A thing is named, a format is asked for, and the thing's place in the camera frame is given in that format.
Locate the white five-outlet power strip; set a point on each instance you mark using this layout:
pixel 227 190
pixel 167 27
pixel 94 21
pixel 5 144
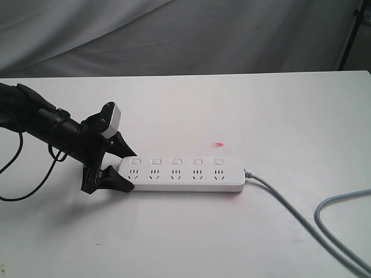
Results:
pixel 183 174

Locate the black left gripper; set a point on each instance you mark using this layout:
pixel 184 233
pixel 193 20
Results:
pixel 89 147

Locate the black tripod stand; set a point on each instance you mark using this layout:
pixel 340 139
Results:
pixel 358 15

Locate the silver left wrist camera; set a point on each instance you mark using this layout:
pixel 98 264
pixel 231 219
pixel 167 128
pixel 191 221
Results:
pixel 109 119

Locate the grey backdrop cloth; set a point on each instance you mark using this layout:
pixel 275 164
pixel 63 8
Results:
pixel 143 38

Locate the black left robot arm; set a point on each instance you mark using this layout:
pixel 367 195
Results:
pixel 23 110

